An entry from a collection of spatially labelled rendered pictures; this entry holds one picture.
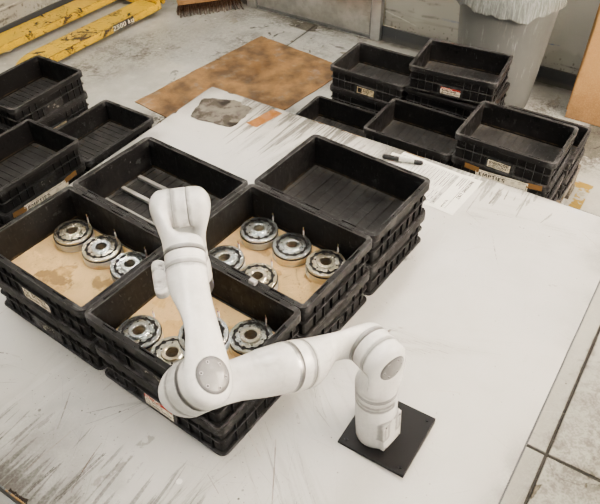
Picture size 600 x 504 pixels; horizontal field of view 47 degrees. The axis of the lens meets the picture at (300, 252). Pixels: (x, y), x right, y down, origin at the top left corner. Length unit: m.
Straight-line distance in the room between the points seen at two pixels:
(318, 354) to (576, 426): 1.55
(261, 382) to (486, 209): 1.24
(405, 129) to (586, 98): 1.31
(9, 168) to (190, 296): 1.91
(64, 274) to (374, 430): 0.88
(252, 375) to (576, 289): 1.12
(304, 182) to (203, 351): 1.07
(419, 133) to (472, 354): 1.54
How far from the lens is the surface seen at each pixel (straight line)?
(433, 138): 3.11
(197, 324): 1.08
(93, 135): 3.23
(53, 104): 3.24
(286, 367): 1.18
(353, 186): 2.04
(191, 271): 1.13
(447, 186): 2.29
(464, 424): 1.67
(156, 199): 1.19
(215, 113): 2.63
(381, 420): 1.49
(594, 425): 2.65
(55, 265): 1.90
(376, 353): 1.33
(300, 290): 1.71
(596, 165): 3.83
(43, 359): 1.86
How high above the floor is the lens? 2.06
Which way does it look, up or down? 43 degrees down
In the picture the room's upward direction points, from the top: 1 degrees counter-clockwise
